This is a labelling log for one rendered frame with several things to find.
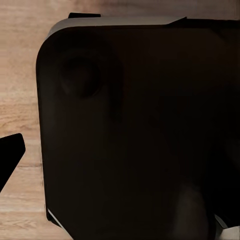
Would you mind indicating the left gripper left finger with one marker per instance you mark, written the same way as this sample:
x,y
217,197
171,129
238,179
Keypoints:
x,y
12,148

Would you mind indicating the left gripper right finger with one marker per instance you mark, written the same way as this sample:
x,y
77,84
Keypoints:
x,y
232,148

